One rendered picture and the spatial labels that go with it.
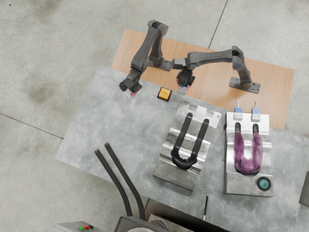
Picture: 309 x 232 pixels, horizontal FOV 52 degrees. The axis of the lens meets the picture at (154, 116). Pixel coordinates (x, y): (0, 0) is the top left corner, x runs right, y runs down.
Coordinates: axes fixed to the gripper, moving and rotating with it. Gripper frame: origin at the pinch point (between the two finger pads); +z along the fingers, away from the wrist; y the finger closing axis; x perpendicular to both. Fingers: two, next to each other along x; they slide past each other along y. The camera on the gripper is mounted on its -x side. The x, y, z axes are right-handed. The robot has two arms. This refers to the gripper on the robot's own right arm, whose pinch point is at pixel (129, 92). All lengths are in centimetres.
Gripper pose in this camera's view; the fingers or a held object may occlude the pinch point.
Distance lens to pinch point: 199.2
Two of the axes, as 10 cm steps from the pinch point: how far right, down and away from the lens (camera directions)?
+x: 6.4, -4.7, 6.1
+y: 7.1, 6.7, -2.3
